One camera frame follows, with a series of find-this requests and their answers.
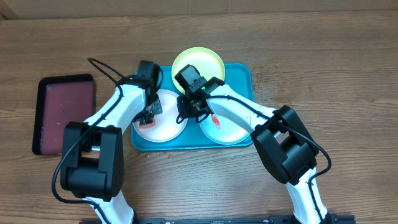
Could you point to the light blue plate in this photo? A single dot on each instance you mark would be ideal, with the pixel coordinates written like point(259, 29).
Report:
point(222, 131)

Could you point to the yellow-green plate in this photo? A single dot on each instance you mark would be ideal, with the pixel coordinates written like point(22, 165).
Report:
point(207, 62)

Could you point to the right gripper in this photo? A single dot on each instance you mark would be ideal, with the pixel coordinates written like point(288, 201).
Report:
point(183, 104)

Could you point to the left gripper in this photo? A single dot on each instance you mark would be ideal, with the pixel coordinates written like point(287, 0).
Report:
point(157, 108)

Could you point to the dark red black-rimmed tray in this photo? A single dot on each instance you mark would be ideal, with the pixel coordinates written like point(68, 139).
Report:
point(60, 100)

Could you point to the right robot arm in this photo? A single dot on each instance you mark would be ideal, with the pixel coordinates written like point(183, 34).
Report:
point(285, 147)

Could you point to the green and red sponge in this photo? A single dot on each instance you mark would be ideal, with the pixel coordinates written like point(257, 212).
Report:
point(148, 125)

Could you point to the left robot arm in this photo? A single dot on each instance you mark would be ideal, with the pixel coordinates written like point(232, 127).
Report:
point(91, 170)

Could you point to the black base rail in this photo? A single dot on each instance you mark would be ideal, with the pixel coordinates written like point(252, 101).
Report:
point(275, 219)

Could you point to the white plate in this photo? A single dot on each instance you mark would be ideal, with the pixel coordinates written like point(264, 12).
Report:
point(166, 127)

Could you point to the teal plastic serving tray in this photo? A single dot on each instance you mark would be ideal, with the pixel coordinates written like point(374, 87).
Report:
point(238, 77)

